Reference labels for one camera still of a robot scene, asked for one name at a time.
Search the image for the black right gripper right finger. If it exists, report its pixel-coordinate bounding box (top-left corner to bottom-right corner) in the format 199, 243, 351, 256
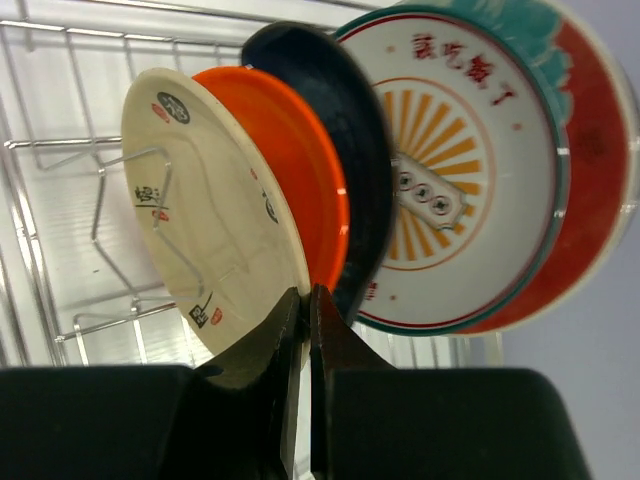
310, 285, 591, 479

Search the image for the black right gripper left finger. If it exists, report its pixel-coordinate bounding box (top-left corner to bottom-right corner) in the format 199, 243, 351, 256
1, 288, 302, 479

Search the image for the small cream plate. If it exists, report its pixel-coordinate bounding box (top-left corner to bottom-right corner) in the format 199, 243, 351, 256
121, 68, 311, 354

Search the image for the white plate orange sunburst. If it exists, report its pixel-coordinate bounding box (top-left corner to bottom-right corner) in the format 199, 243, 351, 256
336, 4, 570, 336

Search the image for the orange plastic plate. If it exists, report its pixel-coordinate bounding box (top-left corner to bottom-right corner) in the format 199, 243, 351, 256
193, 66, 350, 291

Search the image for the dark blue leaf dish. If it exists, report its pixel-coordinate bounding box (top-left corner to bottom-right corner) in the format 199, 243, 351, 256
241, 21, 397, 324

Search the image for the red teal floral plate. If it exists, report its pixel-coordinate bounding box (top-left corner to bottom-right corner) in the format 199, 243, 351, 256
391, 1, 639, 334

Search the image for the chrome wire dish rack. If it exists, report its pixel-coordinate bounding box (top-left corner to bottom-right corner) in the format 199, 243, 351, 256
0, 0, 504, 371

